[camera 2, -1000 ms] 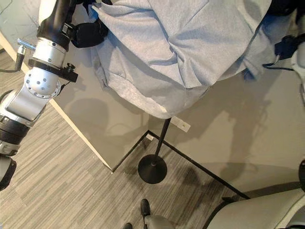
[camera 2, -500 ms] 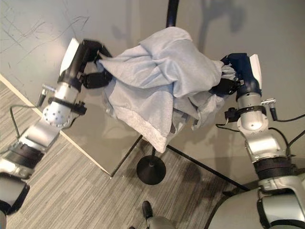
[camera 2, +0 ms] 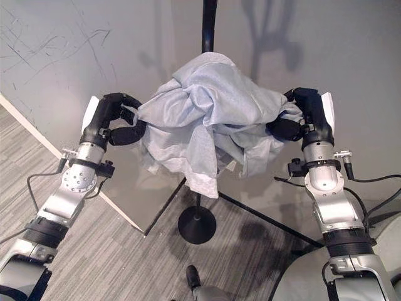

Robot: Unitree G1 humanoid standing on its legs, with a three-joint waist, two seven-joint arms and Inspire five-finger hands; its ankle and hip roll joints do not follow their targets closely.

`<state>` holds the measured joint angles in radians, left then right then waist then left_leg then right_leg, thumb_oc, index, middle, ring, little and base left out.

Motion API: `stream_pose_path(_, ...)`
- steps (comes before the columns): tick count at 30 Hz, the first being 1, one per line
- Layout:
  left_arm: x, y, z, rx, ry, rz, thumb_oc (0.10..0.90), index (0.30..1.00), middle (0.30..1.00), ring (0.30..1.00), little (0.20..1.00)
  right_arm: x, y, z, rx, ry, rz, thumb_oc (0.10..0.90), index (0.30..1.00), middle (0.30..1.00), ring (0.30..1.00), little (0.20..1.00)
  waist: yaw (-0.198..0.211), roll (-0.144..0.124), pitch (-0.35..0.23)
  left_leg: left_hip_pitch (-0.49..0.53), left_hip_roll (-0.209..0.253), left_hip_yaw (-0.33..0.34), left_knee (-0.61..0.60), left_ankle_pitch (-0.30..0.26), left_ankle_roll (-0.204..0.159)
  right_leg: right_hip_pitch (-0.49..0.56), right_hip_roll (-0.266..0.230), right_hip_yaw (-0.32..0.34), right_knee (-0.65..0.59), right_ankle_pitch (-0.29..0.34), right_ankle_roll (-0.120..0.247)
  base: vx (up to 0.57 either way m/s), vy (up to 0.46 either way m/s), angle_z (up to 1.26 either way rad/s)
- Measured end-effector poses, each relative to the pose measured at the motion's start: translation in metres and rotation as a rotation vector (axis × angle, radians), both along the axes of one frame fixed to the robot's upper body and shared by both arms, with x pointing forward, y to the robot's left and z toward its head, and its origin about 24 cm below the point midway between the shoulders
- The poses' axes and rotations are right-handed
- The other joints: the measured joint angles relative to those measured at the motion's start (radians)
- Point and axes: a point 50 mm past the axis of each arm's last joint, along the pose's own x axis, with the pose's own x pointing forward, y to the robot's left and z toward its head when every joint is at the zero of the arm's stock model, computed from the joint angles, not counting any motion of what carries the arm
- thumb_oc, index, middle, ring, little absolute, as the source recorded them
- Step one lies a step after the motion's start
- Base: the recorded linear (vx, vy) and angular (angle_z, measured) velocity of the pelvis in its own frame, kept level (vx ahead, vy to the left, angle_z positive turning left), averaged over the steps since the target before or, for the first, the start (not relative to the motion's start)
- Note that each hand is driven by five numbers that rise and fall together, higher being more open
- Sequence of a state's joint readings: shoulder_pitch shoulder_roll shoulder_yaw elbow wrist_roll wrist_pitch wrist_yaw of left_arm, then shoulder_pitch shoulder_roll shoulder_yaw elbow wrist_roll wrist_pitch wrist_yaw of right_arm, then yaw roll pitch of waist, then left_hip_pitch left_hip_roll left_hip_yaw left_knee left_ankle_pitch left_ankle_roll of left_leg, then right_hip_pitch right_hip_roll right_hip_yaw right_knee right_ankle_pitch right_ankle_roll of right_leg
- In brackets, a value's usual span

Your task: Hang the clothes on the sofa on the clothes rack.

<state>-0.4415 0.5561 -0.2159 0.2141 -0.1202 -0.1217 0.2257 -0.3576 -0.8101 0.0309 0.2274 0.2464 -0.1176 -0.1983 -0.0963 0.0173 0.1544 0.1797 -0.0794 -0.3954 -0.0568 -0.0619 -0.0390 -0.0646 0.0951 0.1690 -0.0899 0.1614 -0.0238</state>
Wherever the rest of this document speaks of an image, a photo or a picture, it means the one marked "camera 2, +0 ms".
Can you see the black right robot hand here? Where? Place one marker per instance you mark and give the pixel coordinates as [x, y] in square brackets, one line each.
[310, 114]

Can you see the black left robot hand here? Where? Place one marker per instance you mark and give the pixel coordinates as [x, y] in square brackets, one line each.
[105, 113]

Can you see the light blue shirt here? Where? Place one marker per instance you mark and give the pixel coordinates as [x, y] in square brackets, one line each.
[206, 119]

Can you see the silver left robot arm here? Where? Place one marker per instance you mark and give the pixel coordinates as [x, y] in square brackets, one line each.
[59, 203]

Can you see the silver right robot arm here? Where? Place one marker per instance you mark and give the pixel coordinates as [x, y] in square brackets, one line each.
[338, 213]

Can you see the black clothes rack stand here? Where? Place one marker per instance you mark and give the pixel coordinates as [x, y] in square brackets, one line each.
[200, 219]

